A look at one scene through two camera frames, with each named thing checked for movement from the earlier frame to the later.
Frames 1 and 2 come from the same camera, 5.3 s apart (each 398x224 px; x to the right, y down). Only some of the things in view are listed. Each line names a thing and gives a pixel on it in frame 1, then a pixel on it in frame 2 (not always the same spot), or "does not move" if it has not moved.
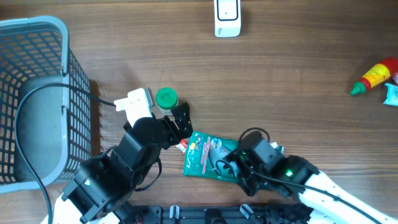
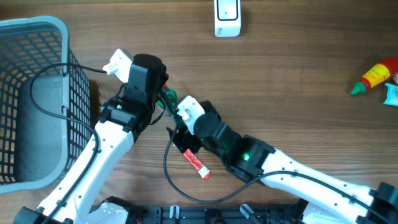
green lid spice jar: [166, 99] does not move
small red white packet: [395, 78] does not move
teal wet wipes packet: [392, 94] does not move
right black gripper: [241, 158] to [183, 139]
